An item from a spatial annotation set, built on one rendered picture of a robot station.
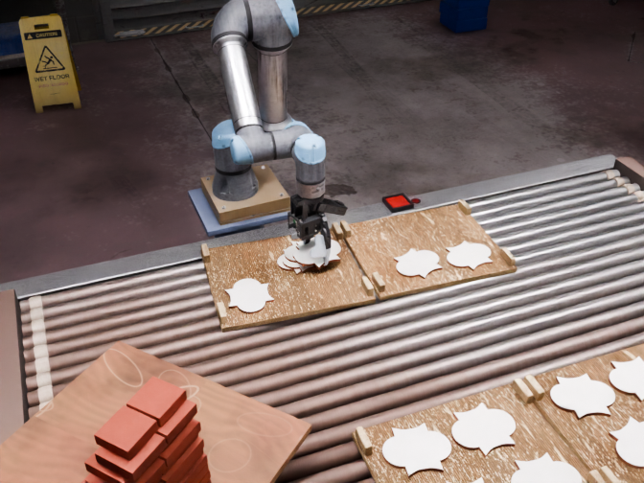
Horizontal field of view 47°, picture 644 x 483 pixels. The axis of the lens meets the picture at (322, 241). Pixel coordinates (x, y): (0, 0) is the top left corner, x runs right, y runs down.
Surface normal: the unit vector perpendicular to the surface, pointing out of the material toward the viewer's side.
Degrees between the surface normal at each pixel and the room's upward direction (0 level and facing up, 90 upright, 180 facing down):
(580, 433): 0
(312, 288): 0
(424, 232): 0
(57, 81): 78
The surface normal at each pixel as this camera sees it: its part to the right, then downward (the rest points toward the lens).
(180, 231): 0.00, -0.82
